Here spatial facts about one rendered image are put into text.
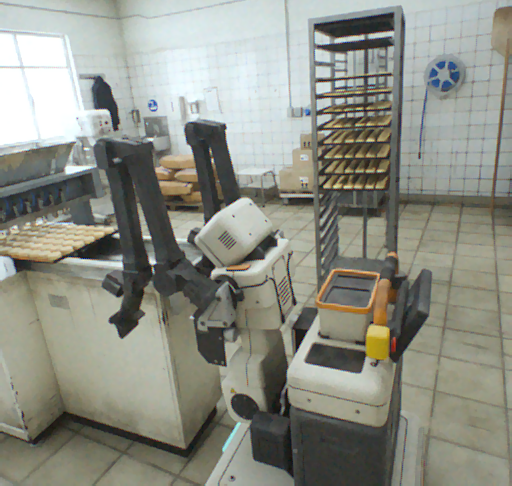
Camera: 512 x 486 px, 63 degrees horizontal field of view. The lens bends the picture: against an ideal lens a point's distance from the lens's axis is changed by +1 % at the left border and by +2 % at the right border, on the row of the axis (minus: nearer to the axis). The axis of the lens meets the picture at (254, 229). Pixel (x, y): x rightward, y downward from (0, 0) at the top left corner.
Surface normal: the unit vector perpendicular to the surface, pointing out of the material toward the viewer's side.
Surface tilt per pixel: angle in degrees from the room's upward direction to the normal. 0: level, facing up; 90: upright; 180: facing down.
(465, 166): 90
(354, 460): 90
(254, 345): 90
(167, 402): 90
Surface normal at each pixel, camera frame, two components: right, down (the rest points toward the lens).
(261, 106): -0.46, 0.33
